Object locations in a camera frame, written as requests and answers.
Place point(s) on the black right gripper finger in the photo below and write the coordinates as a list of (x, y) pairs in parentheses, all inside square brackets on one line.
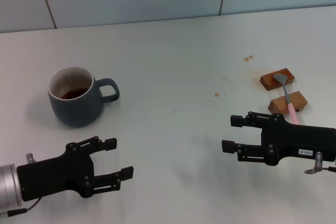
[(249, 120), (241, 150)]

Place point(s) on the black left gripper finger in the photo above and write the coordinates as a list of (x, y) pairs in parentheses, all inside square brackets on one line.
[(115, 178), (105, 144)]

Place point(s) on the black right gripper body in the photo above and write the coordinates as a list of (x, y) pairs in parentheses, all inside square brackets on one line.
[(296, 140)]

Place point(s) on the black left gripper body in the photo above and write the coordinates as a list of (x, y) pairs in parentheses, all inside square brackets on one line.
[(57, 174)]

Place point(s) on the dark grey ceramic mug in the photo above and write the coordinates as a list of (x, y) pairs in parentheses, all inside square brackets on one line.
[(73, 111)]

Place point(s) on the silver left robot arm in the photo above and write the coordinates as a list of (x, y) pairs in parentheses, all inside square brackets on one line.
[(9, 187)]

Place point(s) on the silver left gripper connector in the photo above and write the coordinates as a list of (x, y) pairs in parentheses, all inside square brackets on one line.
[(30, 158)]

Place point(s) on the light arched wooden block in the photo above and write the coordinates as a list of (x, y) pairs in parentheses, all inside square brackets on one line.
[(278, 104)]

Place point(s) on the dark flat wooden block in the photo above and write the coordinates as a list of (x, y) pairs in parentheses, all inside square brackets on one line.
[(267, 82)]

